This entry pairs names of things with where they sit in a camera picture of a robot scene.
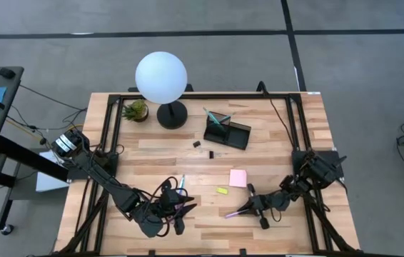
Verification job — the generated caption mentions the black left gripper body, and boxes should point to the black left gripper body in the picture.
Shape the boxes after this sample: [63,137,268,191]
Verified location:
[153,178,186,236]

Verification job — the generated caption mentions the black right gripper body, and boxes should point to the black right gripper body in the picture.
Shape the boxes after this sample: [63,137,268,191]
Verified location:
[246,183,291,230]

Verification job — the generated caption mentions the pink sticky note pad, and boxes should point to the pink sticky note pad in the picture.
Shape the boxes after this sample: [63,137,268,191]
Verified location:
[228,168,248,188]

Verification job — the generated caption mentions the black mesh desk organizer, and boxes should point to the black mesh desk organizer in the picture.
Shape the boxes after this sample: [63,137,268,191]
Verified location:
[203,111,252,151]

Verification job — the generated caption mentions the small potted green plant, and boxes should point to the small potted green plant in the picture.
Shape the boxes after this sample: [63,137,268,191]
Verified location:
[121,99,150,124]

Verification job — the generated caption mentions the white globe table lamp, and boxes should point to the white globe table lamp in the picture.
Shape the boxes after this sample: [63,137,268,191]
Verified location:
[134,51,189,130]

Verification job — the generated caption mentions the grey side cart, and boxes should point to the grey side cart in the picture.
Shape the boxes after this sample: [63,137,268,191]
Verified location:
[0,66,71,238]

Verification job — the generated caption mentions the black computer mouse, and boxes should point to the black computer mouse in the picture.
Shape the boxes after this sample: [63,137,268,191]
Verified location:
[0,67,16,80]

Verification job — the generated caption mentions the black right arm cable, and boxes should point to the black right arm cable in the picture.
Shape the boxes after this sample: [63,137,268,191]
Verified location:
[264,81,298,149]

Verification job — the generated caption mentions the black aluminium rig frame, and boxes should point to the black aluminium rig frame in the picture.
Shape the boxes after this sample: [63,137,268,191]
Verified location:
[57,81,362,257]

